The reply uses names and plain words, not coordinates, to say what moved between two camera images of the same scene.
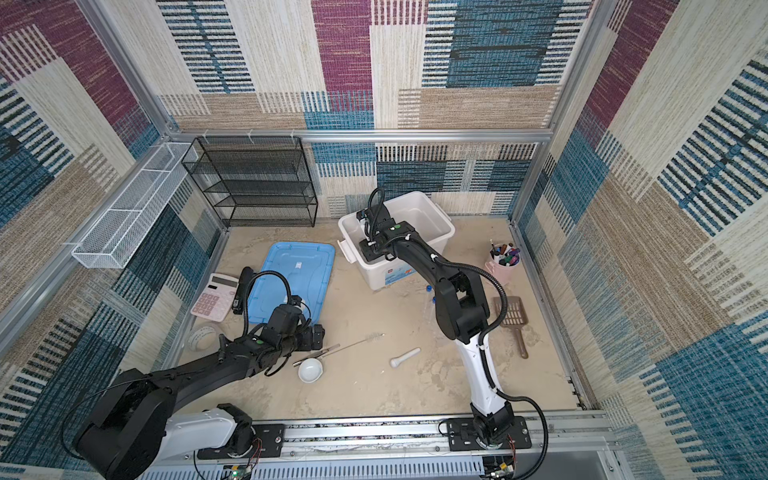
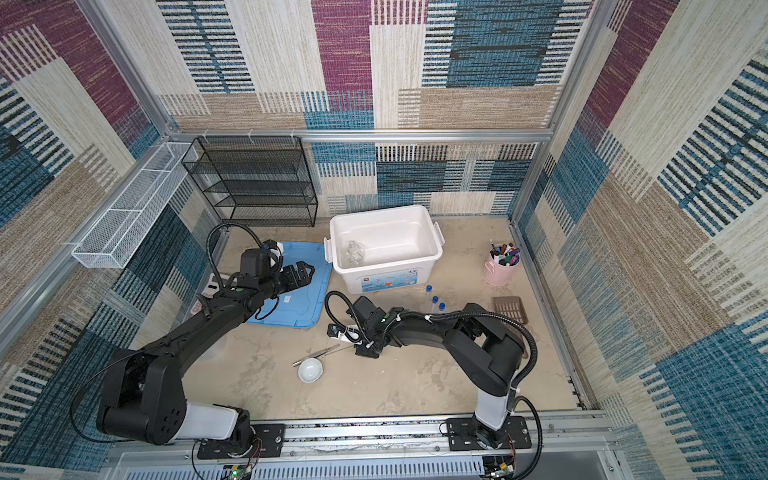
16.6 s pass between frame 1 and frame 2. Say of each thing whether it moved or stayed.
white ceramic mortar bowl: stayed
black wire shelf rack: stayed
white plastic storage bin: moved
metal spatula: stayed
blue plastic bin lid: stayed
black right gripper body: moved
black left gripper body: moved
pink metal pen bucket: stayed
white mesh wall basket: stayed
